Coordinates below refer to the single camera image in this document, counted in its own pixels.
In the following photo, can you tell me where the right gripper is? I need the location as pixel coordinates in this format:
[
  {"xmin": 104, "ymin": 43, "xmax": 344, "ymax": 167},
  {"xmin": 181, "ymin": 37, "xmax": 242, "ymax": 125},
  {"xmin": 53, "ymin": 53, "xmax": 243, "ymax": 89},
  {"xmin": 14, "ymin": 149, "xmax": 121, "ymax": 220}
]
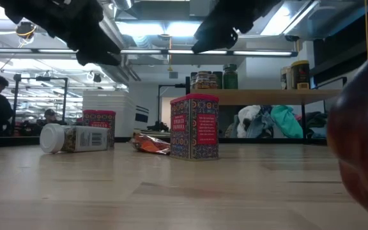
[{"xmin": 191, "ymin": 0, "xmax": 283, "ymax": 55}]

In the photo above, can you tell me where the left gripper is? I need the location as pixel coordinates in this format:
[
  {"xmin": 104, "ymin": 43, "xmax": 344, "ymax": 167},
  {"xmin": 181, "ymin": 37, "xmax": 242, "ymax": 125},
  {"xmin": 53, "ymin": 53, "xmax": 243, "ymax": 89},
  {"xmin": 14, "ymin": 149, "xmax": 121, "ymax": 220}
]
[{"xmin": 0, "ymin": 0, "xmax": 122, "ymax": 68}]

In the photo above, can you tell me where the smoked paprika tin red lid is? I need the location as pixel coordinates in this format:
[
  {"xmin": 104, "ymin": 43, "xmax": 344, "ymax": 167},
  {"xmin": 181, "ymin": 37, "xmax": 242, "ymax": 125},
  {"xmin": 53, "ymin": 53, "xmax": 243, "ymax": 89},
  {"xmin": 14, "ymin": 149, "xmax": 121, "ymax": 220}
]
[
  {"xmin": 82, "ymin": 109, "xmax": 117, "ymax": 148},
  {"xmin": 169, "ymin": 93, "xmax": 220, "ymax": 160}
]

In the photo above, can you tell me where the white-lidded seasoning jar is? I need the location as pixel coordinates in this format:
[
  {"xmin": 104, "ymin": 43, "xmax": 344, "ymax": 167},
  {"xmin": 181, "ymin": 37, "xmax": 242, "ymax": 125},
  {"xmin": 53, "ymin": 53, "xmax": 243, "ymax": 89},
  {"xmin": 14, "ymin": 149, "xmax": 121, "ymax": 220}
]
[{"xmin": 39, "ymin": 123, "xmax": 110, "ymax": 155}]

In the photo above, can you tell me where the orange taco seasoning packet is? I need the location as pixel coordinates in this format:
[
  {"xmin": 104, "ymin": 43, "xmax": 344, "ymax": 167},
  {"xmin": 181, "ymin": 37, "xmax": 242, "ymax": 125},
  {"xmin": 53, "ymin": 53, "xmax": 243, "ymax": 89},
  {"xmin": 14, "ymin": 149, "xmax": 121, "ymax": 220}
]
[{"xmin": 129, "ymin": 132, "xmax": 172, "ymax": 156}]

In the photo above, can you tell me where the long ceiling light strip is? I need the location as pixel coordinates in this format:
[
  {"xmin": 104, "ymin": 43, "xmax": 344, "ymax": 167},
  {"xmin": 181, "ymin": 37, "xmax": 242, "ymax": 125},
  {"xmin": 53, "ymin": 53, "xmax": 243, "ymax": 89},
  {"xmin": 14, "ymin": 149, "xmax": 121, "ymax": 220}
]
[{"xmin": 0, "ymin": 47, "xmax": 298, "ymax": 58}]

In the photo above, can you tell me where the black white striped panel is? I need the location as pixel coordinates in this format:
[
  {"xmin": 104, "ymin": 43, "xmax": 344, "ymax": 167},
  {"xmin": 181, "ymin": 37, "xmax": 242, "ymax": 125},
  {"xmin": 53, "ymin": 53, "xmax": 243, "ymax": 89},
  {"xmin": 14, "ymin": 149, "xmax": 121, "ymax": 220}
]
[{"xmin": 135, "ymin": 105, "xmax": 150, "ymax": 125}]

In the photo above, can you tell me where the white cloth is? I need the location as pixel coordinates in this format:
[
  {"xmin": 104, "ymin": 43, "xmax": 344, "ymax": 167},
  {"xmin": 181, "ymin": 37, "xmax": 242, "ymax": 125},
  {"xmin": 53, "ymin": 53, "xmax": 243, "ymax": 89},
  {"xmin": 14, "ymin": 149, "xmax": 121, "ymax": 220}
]
[{"xmin": 236, "ymin": 105, "xmax": 263, "ymax": 139}]

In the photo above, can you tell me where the dark jar yellow lid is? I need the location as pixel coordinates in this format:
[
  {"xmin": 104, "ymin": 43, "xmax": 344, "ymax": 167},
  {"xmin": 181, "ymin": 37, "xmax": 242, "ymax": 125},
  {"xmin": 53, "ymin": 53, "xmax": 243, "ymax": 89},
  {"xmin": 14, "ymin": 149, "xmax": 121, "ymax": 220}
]
[{"xmin": 291, "ymin": 59, "xmax": 311, "ymax": 91}]

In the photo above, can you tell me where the blue denim garment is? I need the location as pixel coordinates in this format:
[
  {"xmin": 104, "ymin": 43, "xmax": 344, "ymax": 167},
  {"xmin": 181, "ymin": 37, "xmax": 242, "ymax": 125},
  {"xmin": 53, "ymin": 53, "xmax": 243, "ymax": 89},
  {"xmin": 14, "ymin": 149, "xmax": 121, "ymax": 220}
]
[{"xmin": 250, "ymin": 105, "xmax": 280, "ymax": 139}]

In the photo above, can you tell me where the stack of papers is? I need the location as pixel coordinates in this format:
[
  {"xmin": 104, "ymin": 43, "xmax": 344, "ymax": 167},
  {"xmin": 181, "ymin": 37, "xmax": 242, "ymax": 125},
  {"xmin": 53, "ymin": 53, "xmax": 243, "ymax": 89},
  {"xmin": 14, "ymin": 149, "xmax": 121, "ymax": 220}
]
[{"xmin": 132, "ymin": 128, "xmax": 172, "ymax": 139}]

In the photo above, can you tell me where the teal cloth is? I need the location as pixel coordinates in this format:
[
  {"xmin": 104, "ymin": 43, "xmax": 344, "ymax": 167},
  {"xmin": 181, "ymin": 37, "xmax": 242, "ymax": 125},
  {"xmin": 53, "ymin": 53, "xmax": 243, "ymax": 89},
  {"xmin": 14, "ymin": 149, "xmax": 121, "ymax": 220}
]
[{"xmin": 269, "ymin": 105, "xmax": 305, "ymax": 139}]

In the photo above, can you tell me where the dark green garment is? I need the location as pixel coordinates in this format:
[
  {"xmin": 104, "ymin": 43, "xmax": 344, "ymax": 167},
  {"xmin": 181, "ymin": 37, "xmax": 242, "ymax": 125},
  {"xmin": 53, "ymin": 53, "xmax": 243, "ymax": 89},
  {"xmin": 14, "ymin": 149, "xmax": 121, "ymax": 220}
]
[{"xmin": 305, "ymin": 111, "xmax": 328, "ymax": 139}]

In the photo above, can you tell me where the dark red apple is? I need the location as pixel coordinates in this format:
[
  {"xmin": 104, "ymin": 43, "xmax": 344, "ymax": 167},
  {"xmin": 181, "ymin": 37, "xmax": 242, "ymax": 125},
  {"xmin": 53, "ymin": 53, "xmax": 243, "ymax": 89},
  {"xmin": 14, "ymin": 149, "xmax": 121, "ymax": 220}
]
[{"xmin": 326, "ymin": 44, "xmax": 368, "ymax": 230}]

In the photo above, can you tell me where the black background frame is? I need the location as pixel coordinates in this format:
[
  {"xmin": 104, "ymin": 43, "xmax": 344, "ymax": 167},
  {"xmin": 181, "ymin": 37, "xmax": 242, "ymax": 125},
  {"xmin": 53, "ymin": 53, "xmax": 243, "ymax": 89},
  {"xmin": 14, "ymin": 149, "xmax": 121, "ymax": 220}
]
[
  {"xmin": 157, "ymin": 82, "xmax": 191, "ymax": 125},
  {"xmin": 12, "ymin": 73, "xmax": 69, "ymax": 128}
]

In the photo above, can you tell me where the black ceiling cable reel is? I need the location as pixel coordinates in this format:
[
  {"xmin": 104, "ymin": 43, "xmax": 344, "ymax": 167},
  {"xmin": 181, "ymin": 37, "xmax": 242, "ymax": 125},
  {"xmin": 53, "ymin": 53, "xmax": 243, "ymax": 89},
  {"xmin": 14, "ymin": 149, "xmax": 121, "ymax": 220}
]
[{"xmin": 15, "ymin": 20, "xmax": 38, "ymax": 46}]

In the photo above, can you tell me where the black aluminium rig frame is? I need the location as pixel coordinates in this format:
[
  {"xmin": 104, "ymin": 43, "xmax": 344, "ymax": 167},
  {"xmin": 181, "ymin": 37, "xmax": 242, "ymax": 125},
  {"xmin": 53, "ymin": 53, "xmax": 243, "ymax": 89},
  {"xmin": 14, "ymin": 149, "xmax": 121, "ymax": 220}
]
[{"xmin": 0, "ymin": 135, "xmax": 328, "ymax": 148}]

